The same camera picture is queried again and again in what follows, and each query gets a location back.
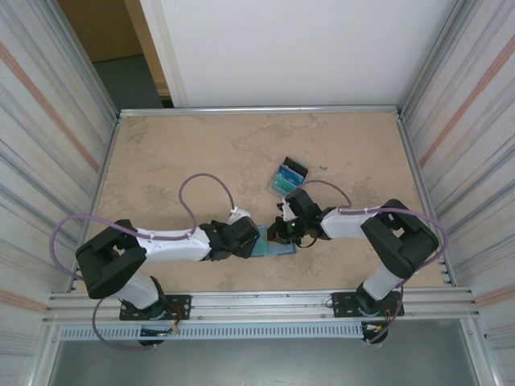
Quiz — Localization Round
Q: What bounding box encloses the black VIP card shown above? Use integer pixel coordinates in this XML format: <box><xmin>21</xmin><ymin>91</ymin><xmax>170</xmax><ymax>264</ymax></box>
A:
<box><xmin>282</xmin><ymin>155</ymin><xmax>310</xmax><ymax>180</ymax></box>

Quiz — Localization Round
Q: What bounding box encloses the translucent corrugated side panel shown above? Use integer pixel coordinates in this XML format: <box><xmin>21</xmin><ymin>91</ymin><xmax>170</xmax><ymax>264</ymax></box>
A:
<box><xmin>402</xmin><ymin>0</ymin><xmax>515</xmax><ymax>386</ymax></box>
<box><xmin>0</xmin><ymin>0</ymin><xmax>117</xmax><ymax>355</ymax></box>

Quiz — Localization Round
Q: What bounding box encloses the aluminium table end rail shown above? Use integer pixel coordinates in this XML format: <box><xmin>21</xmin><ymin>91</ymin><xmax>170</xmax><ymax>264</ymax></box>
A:
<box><xmin>117</xmin><ymin>105</ymin><xmax>405</xmax><ymax>119</ymax></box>

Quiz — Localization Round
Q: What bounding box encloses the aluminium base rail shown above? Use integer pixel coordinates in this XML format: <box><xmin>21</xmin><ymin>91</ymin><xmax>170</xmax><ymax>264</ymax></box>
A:
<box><xmin>47</xmin><ymin>287</ymin><xmax>480</xmax><ymax>322</ymax></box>

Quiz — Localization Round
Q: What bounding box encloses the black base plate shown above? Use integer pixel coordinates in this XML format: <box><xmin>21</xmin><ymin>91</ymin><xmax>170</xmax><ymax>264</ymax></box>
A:
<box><xmin>119</xmin><ymin>294</ymin><xmax>192</xmax><ymax>322</ymax></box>
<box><xmin>331</xmin><ymin>291</ymin><xmax>405</xmax><ymax>319</ymax></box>

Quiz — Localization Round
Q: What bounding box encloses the slotted grey cable duct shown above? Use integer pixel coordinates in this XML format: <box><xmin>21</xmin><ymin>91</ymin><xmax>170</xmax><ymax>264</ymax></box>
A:
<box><xmin>59</xmin><ymin>322</ymin><xmax>365</xmax><ymax>342</ymax></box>

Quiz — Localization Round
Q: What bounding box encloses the aluminium table side rail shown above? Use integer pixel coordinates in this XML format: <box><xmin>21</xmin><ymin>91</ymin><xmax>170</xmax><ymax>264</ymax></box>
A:
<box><xmin>396</xmin><ymin>112</ymin><xmax>458</xmax><ymax>289</ymax></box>
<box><xmin>66</xmin><ymin>112</ymin><xmax>122</xmax><ymax>294</ymax></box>

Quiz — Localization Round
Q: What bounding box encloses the blue plastic card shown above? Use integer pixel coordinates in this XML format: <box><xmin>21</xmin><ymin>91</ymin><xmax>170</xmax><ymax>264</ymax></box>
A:
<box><xmin>276</xmin><ymin>166</ymin><xmax>305</xmax><ymax>188</ymax></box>

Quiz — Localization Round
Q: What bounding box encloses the clear acrylic card box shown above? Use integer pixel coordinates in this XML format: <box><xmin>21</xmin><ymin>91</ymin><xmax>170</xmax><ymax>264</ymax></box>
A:
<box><xmin>265</xmin><ymin>154</ymin><xmax>311</xmax><ymax>198</ymax></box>

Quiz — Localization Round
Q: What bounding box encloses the teal leather card holder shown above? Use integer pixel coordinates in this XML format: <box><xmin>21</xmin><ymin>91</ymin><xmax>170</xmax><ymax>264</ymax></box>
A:
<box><xmin>249</xmin><ymin>223</ymin><xmax>299</xmax><ymax>259</ymax></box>

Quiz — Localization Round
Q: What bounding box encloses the small green circuit board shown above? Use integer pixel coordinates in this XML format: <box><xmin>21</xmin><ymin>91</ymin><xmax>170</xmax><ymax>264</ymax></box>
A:
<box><xmin>139</xmin><ymin>321</ymin><xmax>180</xmax><ymax>337</ymax></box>

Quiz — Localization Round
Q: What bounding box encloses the white door frame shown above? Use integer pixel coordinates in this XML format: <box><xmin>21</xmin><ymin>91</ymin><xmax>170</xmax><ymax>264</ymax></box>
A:
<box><xmin>138</xmin><ymin>0</ymin><xmax>191</xmax><ymax>109</ymax></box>

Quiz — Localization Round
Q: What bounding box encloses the aluminium corner post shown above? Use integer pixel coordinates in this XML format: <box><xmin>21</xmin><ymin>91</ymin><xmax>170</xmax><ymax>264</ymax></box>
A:
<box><xmin>401</xmin><ymin>0</ymin><xmax>470</xmax><ymax>116</ymax></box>
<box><xmin>50</xmin><ymin>0</ymin><xmax>122</xmax><ymax>120</ymax></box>

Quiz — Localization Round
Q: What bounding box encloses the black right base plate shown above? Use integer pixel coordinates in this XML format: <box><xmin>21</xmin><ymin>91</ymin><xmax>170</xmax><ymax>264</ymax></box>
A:
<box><xmin>331</xmin><ymin>291</ymin><xmax>405</xmax><ymax>319</ymax></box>

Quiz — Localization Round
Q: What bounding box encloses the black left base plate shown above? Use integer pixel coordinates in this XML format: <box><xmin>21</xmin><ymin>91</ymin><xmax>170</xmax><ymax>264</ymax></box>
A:
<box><xmin>119</xmin><ymin>294</ymin><xmax>192</xmax><ymax>322</ymax></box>

